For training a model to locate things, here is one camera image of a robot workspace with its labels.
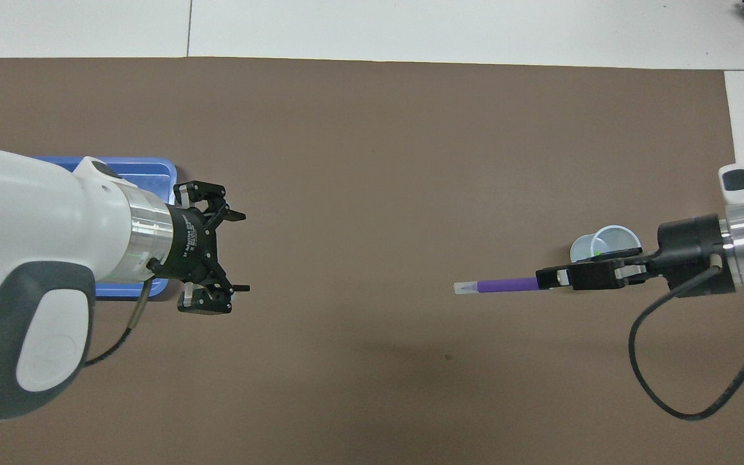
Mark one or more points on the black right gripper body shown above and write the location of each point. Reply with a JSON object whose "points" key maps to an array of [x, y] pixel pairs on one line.
{"points": [[692, 255]]}

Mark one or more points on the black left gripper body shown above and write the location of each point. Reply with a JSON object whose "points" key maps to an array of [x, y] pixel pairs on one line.
{"points": [[191, 242]]}

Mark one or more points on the green pen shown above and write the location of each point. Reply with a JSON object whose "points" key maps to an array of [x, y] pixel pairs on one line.
{"points": [[596, 248]]}

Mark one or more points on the purple pen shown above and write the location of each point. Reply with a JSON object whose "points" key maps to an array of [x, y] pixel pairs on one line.
{"points": [[507, 285]]}

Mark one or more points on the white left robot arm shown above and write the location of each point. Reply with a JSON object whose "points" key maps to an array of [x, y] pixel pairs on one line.
{"points": [[23, 213]]}

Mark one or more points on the blue plastic tray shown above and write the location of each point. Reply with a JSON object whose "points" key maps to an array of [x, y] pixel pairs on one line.
{"points": [[146, 177]]}

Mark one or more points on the clear plastic cup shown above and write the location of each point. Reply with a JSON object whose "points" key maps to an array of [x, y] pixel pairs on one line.
{"points": [[582, 245]]}

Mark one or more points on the brown table mat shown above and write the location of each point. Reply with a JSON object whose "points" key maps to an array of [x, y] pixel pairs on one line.
{"points": [[372, 161]]}

